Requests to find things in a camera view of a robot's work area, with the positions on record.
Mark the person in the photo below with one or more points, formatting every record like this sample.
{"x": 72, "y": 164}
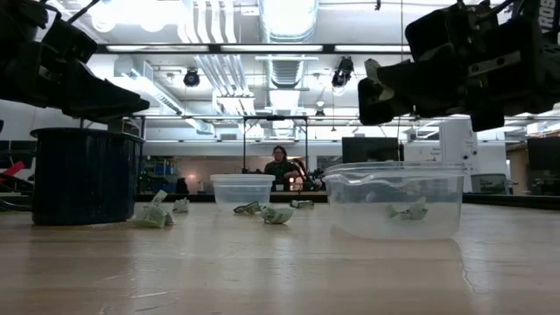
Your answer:
{"x": 280, "y": 168}

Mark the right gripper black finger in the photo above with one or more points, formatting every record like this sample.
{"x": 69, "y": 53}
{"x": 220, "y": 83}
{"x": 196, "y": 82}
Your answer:
{"x": 402, "y": 79}
{"x": 372, "y": 107}

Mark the white pillar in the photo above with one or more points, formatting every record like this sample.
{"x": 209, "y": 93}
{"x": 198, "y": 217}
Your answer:
{"x": 457, "y": 144}

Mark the round clear plastic container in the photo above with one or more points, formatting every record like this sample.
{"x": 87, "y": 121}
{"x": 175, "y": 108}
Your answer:
{"x": 242, "y": 192}

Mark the black monitor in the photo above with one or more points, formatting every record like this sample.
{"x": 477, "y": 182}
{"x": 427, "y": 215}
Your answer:
{"x": 369, "y": 149}
{"x": 544, "y": 153}

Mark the silver ventilation duct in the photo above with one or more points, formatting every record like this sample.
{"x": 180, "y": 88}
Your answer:
{"x": 286, "y": 26}

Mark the black rig frame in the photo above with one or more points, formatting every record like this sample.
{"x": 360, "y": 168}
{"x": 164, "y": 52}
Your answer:
{"x": 243, "y": 144}

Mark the green paper piece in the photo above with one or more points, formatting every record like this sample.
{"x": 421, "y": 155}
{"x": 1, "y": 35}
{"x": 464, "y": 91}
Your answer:
{"x": 371, "y": 65}
{"x": 413, "y": 212}
{"x": 276, "y": 215}
{"x": 153, "y": 216}
{"x": 302, "y": 204}
{"x": 181, "y": 205}
{"x": 248, "y": 208}

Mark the grey office chair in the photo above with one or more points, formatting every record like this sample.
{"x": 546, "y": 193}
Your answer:
{"x": 490, "y": 184}

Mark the rectangular clear plastic container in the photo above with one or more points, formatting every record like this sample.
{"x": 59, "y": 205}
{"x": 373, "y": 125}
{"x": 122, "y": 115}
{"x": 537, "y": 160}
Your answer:
{"x": 394, "y": 184}

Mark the black mug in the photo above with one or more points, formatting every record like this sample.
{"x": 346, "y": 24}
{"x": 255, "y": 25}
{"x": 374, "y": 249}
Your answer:
{"x": 83, "y": 175}

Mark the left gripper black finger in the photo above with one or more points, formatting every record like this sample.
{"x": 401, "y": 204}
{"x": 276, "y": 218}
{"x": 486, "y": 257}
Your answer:
{"x": 105, "y": 118}
{"x": 96, "y": 98}

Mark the red plastic piece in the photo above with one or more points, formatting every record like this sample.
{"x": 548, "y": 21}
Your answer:
{"x": 11, "y": 170}

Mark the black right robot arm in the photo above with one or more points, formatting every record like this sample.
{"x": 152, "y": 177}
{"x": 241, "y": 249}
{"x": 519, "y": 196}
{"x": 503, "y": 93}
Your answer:
{"x": 549, "y": 44}

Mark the black hanging spotlight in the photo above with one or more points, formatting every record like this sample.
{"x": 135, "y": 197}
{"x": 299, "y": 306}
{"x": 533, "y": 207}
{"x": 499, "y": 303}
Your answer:
{"x": 342, "y": 72}
{"x": 191, "y": 78}

